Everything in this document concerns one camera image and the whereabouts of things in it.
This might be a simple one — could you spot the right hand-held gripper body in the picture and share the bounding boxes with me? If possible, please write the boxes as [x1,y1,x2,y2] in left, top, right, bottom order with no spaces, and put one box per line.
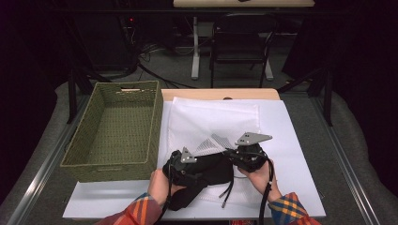
[232,131,273,173]

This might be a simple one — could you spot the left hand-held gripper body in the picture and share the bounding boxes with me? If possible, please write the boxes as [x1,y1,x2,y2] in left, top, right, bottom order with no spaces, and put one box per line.
[161,146,201,188]

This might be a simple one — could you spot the black garment with drawstring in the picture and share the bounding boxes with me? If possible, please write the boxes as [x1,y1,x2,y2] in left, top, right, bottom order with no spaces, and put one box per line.
[161,152,236,212]

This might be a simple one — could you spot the white mesh laundry bag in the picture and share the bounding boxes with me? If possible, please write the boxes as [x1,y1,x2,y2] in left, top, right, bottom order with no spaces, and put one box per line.
[165,96,275,206]

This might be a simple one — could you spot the green woven basket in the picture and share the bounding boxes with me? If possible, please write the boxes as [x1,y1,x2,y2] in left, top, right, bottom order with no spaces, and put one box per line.
[59,80,164,184]

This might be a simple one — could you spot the person's right hand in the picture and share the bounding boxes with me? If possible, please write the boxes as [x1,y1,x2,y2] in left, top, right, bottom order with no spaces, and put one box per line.
[237,158,283,203]

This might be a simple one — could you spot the person's left hand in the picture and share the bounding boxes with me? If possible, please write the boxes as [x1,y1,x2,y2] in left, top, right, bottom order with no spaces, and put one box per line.
[146,168,186,207]

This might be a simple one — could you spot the white board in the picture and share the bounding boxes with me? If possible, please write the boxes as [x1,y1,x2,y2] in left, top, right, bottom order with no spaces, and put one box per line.
[62,98,327,220]

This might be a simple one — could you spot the black metal stand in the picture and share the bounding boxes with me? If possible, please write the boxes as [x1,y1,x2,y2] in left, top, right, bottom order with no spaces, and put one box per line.
[66,66,96,125]
[276,66,334,128]

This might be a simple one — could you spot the black folding chair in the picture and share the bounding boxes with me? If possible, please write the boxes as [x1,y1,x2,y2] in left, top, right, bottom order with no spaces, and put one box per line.
[208,12,280,89]

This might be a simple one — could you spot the black equipment rack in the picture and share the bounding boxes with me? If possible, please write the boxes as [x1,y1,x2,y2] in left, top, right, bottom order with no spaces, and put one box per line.
[115,0,141,73]

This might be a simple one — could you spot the light desk with white legs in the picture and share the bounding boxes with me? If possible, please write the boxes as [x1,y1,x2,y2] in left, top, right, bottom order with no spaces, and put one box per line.
[172,0,315,82]

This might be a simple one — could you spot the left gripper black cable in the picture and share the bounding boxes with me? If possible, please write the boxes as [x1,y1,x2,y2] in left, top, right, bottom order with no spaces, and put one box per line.
[154,160,176,225]

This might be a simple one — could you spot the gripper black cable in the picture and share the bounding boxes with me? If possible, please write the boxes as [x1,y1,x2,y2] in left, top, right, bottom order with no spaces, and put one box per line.
[154,160,176,225]
[257,152,276,225]

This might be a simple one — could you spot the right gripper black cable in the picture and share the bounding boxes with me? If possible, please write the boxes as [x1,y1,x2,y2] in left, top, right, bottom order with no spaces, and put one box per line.
[257,152,276,225]

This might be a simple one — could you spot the black floor cables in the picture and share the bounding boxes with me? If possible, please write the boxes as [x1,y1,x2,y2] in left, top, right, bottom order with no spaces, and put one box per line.
[136,42,199,90]

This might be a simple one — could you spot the metal rail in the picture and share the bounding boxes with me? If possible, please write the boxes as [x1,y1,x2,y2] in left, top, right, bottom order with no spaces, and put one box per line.
[310,96,381,225]
[6,94,92,225]

